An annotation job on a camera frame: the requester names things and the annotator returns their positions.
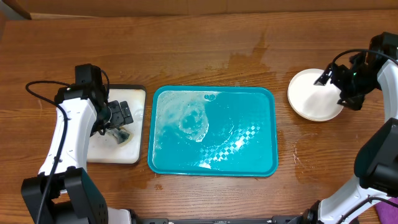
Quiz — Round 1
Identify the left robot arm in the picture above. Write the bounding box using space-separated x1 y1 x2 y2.
21 85 134 223

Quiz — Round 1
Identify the purple cloth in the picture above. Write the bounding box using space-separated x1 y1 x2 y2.
375 202 398 224

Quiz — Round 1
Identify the green and yellow sponge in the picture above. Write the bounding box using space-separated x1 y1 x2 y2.
112 128 134 145

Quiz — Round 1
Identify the teal plastic serving tray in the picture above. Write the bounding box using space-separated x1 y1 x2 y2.
147 85 279 177

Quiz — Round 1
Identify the black tray with white liner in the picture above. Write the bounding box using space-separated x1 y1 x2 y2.
87 84 146 164

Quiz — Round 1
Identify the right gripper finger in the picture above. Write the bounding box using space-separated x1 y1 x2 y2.
337 95 364 111
314 63 333 86

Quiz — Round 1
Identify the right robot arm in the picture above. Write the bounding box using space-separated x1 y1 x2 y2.
291 32 397 224

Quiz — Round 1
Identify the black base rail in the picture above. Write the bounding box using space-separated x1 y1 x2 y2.
131 212 315 224

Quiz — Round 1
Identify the white plate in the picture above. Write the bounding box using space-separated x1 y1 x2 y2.
287 68 343 122

